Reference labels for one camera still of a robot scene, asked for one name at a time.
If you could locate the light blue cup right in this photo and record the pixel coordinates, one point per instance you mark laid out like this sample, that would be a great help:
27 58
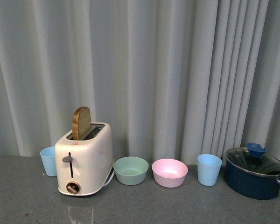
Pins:
208 168

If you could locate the grey curtain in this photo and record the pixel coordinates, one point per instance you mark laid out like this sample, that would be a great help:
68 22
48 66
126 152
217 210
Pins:
173 78

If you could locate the green bowl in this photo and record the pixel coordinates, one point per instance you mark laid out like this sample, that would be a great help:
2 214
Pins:
131 170

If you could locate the cream toaster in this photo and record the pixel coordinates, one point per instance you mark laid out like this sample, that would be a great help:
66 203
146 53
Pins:
83 166

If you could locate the dark blue saucepan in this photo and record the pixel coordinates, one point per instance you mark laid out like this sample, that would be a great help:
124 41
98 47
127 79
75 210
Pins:
250 185

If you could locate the toast slice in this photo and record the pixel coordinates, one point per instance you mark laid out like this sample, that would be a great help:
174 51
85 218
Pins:
81 123

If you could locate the pink bowl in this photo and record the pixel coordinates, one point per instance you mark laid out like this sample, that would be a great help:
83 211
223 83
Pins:
169 173

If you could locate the light blue cup left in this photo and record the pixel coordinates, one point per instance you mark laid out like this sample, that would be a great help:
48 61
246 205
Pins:
48 160

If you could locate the light blue cup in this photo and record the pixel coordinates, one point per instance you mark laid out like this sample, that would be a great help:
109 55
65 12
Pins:
48 160
208 168

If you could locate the glass pot lid blue knob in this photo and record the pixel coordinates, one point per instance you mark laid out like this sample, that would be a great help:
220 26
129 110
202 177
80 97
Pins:
254 159

